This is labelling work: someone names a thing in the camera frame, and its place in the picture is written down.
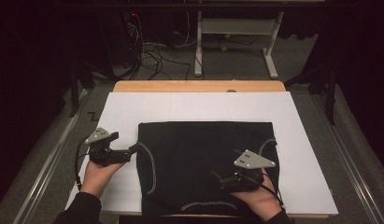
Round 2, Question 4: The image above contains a white board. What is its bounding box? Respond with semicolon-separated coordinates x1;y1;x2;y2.
64;91;340;216

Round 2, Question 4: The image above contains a person's right hand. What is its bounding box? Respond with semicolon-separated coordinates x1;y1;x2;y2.
230;168;283;222

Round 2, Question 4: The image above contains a black metal stand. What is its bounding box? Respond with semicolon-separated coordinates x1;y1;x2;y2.
284;60;337;126
67;60;119;119

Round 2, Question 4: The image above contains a hand-held gripper black cable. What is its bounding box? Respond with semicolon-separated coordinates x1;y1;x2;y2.
242;172;285;207
74;138;92;192

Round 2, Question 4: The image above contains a right hand-held gripper black cable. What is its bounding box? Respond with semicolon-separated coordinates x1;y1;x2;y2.
242;172;285;207

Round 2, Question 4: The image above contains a black knit sweater vest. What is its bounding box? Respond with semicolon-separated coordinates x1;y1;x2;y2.
135;120;286;219

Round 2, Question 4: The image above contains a white metal desk frame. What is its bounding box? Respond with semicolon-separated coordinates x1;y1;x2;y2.
193;10;286;80

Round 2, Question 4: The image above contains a left hand-held gripper black cable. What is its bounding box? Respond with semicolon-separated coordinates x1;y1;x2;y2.
74;138;92;192

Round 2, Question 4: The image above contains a tangle of floor cables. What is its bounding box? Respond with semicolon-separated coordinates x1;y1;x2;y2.
127;12;193;82

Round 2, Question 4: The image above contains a dark equipment box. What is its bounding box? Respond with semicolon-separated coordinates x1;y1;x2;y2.
99;12;141;68

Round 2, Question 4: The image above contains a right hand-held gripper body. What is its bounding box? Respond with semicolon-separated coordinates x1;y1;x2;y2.
220;148;277;191

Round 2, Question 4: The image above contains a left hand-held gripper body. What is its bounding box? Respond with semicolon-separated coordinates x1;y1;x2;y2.
84;127;132;167

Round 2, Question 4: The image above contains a person's left hand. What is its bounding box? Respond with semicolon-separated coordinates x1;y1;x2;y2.
79;160;126;200

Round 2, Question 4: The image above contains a wooden table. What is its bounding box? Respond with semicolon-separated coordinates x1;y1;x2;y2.
72;79;332;219

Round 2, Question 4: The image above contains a metal floor rail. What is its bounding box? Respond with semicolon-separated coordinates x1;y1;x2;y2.
310;92;384;224
11;88;90;224

